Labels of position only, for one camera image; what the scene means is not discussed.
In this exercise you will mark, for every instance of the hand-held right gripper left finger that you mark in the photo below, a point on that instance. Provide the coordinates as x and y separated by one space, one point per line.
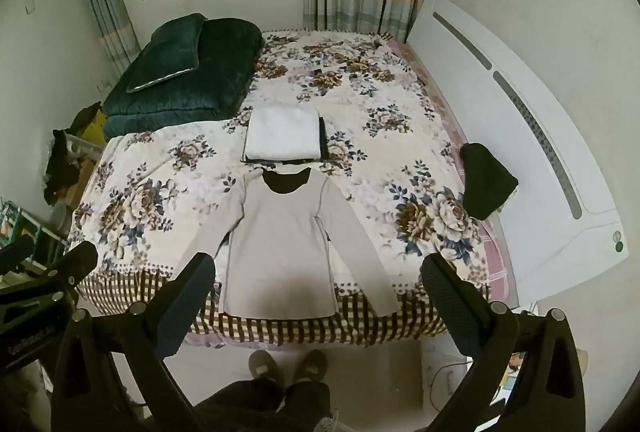
184 308

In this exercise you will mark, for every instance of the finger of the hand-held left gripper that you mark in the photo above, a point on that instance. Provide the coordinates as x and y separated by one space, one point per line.
17 252
75 264

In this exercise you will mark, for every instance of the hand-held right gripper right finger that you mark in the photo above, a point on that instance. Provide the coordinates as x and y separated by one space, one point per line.
446 302

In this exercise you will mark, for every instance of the beige long-sleeve shirt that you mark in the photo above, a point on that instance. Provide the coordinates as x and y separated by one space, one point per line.
285 242

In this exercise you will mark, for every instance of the black hanging clothes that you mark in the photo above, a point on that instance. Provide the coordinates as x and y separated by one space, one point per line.
65 167

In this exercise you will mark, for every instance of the green printed box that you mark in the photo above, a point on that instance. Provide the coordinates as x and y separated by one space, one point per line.
20 222

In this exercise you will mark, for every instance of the grey slipper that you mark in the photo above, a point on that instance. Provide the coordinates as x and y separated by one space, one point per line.
310 364
265 368

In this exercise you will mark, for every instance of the black crumpled garment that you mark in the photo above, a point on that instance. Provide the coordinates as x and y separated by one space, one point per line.
487 182

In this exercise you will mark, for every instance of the person's dark trouser legs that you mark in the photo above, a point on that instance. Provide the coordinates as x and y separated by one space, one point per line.
270 404

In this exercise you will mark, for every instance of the white headboard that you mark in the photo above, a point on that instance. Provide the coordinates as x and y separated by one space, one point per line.
500 122

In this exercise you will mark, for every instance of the white folded cloth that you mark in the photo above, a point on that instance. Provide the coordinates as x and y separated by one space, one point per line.
284 132

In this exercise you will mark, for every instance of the floral bedspread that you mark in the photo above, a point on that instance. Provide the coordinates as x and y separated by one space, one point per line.
380 102

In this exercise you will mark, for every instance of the dark green pillow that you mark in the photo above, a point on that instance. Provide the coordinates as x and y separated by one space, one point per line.
167 52

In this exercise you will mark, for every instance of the dark green quilt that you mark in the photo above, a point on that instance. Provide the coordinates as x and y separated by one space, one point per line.
220 72

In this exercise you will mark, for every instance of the wall socket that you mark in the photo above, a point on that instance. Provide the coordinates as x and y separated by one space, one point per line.
103 85

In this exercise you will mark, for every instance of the wall switch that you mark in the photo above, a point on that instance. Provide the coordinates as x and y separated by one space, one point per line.
30 7

